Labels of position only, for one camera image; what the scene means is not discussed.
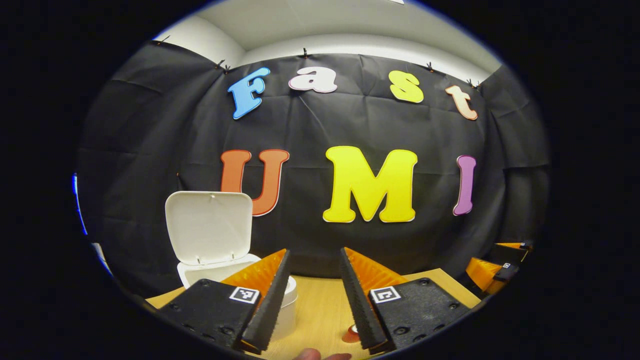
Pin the white desktop garbage bin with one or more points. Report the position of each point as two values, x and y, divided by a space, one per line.
210 225

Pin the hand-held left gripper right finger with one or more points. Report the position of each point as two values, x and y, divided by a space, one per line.
359 305

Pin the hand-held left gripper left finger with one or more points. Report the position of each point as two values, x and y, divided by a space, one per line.
272 310

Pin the wooden desktop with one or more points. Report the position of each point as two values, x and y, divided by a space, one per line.
320 310

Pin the red pop can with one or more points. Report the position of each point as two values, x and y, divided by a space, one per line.
350 336

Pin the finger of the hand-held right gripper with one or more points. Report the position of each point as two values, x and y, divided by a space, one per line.
506 272
512 254

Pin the black backdrop cloth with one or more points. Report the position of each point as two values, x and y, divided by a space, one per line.
320 125

